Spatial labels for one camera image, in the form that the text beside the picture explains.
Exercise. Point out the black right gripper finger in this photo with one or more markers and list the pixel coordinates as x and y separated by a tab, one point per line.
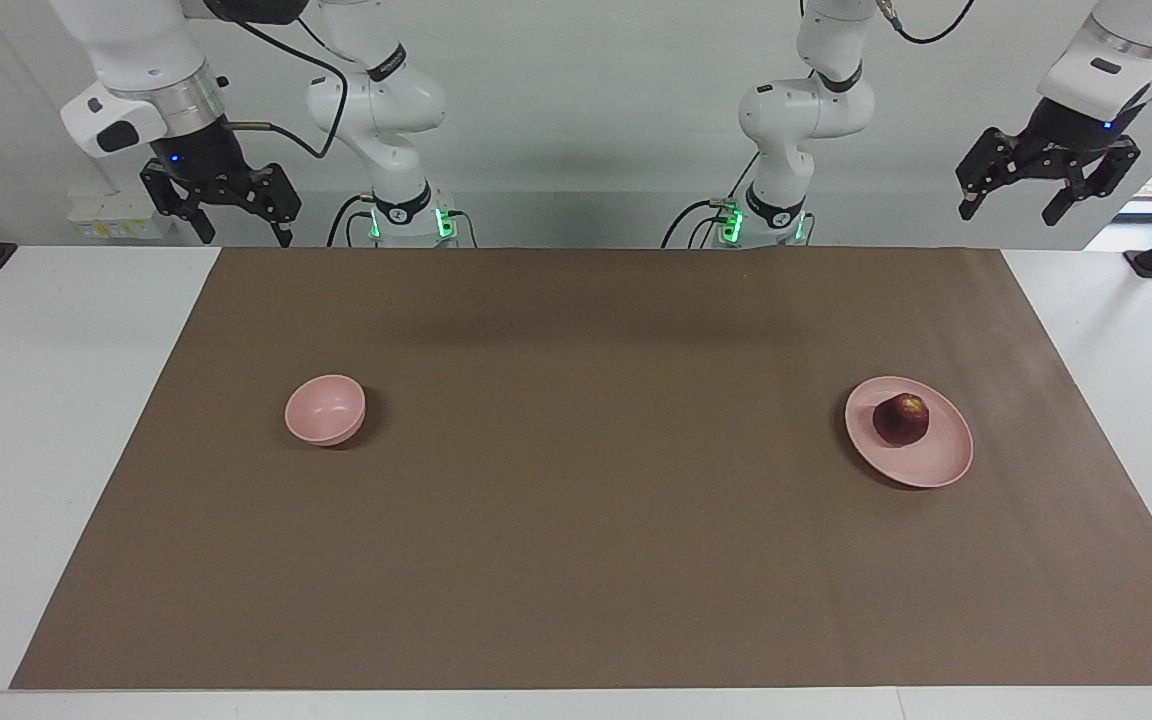
171	190
271	195

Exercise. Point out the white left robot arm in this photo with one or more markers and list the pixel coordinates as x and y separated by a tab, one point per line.
796	110

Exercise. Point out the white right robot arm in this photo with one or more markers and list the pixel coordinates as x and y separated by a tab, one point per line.
376	100

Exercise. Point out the dark red apple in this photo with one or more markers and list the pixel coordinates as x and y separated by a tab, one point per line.
901	420

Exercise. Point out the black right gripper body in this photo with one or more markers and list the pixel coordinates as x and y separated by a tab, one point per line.
201	155

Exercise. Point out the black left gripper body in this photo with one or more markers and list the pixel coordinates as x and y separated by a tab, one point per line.
1071	135

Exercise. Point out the pink plate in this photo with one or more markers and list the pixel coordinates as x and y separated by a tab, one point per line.
926	465

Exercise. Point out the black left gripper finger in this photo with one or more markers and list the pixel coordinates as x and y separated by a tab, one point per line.
991	155
1106	172

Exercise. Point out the brown table mat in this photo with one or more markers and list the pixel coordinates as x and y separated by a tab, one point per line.
576	550

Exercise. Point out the white wall power box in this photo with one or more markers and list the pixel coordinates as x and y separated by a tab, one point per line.
116	218

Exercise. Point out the pink bowl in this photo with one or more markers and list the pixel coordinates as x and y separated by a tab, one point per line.
324	408

